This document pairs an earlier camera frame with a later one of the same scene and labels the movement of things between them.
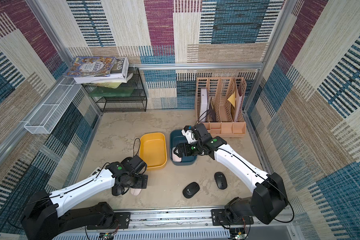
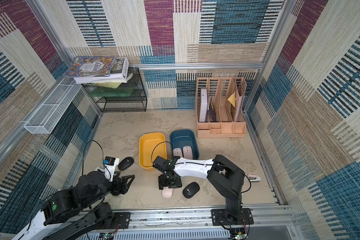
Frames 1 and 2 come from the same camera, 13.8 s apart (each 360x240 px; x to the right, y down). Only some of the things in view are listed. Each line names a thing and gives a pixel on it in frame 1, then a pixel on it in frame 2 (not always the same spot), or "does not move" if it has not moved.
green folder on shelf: [121, 91] does not move
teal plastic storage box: [176, 137] does not move
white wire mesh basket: [47, 116] does not move
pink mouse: [135, 191] -> [167, 193]
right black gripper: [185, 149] -> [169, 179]
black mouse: [191, 190] does not move
